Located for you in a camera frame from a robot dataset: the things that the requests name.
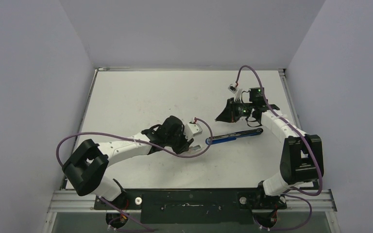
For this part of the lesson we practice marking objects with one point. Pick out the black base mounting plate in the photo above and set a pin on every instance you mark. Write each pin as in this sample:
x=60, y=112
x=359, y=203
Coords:
x=198, y=206

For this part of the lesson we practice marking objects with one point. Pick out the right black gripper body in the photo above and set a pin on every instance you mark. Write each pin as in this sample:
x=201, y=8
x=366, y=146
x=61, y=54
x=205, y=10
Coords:
x=231, y=113

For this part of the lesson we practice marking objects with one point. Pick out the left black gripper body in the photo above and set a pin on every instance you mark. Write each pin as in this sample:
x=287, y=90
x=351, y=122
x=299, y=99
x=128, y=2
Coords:
x=178, y=142

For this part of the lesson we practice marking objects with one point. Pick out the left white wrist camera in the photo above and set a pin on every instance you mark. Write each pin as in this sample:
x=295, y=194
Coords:
x=191, y=130

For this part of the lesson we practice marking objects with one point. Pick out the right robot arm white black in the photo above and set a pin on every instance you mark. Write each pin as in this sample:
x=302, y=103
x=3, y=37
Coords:
x=302, y=156

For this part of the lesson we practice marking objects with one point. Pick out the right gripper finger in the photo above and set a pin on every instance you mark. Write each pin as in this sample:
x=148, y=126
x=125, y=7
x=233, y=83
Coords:
x=227, y=116
x=230, y=104

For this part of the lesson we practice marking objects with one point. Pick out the aluminium frame rail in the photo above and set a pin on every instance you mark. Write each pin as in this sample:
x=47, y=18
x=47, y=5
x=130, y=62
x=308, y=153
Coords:
x=67, y=201

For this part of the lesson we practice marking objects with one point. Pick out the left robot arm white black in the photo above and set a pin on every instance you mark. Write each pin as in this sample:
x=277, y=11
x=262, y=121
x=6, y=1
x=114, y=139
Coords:
x=86, y=167

